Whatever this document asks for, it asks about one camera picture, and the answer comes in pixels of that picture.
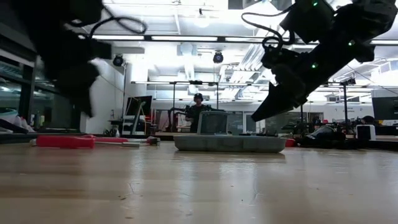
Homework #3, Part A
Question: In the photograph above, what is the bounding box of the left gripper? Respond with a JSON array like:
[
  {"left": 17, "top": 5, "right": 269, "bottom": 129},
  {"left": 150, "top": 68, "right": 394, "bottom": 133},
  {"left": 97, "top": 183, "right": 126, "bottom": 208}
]
[{"left": 54, "top": 60, "right": 102, "bottom": 118}]

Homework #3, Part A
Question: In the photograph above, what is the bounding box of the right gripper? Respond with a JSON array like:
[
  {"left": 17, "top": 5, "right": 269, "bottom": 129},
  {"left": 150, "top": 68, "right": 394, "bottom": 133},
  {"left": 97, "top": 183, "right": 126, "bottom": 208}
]
[{"left": 251, "top": 46, "right": 340, "bottom": 123}]

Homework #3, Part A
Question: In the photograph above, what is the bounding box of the red handled tool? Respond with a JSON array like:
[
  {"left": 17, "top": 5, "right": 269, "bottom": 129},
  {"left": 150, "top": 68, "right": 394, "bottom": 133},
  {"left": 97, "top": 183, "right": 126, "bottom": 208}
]
[{"left": 81, "top": 134, "right": 129, "bottom": 144}]

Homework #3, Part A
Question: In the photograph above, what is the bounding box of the red handled bit driver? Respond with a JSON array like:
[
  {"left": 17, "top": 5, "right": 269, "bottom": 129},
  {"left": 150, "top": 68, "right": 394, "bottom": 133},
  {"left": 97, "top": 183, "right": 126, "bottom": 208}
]
[{"left": 36, "top": 134, "right": 141, "bottom": 149}]

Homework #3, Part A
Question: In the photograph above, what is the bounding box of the grey plastic tool case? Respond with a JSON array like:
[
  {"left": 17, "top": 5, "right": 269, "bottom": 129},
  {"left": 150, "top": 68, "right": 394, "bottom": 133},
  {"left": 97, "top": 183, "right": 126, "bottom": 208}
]
[{"left": 173, "top": 134, "right": 287, "bottom": 154}]

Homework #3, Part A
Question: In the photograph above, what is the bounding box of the white easel stand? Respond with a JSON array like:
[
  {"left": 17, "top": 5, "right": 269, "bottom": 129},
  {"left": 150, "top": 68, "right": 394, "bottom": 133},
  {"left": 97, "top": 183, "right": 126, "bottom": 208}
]
[{"left": 122, "top": 101, "right": 147, "bottom": 136}]

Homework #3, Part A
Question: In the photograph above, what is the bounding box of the black monitor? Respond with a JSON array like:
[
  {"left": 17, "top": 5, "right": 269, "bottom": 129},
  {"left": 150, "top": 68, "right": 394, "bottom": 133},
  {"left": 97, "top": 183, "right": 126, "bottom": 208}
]
[
  {"left": 126, "top": 95, "right": 154, "bottom": 118},
  {"left": 371, "top": 96, "right": 398, "bottom": 121}
]

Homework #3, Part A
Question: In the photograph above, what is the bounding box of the black work glove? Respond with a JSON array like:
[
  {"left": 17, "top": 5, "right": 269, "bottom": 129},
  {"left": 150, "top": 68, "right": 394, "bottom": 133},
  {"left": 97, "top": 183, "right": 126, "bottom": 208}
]
[{"left": 306, "top": 125, "right": 337, "bottom": 141}]

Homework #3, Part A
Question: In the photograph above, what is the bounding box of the grey framed mesh panel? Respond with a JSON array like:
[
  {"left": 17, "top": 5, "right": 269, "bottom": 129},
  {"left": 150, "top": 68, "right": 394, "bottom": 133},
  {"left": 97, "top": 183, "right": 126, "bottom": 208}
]
[{"left": 197, "top": 111, "right": 230, "bottom": 136}]

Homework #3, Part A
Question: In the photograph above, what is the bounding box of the white crumpled bag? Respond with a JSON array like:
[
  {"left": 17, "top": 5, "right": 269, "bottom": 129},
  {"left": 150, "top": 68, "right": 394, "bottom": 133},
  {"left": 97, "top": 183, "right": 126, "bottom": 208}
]
[{"left": 0, "top": 107, "right": 35, "bottom": 134}]

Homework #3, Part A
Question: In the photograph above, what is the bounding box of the white box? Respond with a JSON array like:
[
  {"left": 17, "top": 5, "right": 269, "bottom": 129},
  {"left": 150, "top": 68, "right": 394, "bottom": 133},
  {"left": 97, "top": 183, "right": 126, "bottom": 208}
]
[{"left": 356, "top": 124, "right": 377, "bottom": 141}]

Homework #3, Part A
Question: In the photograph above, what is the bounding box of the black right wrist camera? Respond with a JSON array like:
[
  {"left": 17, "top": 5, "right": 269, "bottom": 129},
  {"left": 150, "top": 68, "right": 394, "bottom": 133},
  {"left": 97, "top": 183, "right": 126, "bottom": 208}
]
[{"left": 261, "top": 37, "right": 299, "bottom": 71}]

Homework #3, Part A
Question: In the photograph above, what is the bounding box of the black camera pole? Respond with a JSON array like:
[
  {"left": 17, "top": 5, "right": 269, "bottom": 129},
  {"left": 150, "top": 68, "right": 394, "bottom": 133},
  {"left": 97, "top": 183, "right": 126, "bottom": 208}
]
[{"left": 326, "top": 77, "right": 357, "bottom": 125}]

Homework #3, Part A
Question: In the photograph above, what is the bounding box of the black aluminium table frame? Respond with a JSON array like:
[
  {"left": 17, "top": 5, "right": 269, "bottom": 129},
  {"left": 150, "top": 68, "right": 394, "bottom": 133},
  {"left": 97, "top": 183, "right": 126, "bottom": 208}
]
[{"left": 0, "top": 131, "right": 398, "bottom": 151}]

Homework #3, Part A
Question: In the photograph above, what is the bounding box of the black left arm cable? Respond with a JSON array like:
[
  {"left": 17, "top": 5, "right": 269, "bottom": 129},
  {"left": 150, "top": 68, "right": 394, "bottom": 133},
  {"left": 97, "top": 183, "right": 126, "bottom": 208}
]
[{"left": 67, "top": 15, "right": 148, "bottom": 35}]

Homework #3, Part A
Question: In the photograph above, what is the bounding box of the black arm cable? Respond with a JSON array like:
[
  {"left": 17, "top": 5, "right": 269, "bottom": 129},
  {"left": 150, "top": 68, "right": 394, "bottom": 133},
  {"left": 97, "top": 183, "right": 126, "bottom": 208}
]
[
  {"left": 241, "top": 11, "right": 296, "bottom": 50},
  {"left": 67, "top": 15, "right": 148, "bottom": 35}
]

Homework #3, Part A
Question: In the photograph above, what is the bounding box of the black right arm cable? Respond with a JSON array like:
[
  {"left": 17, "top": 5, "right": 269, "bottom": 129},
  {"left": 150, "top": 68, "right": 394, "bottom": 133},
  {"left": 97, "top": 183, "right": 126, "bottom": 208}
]
[{"left": 241, "top": 11, "right": 296, "bottom": 50}]

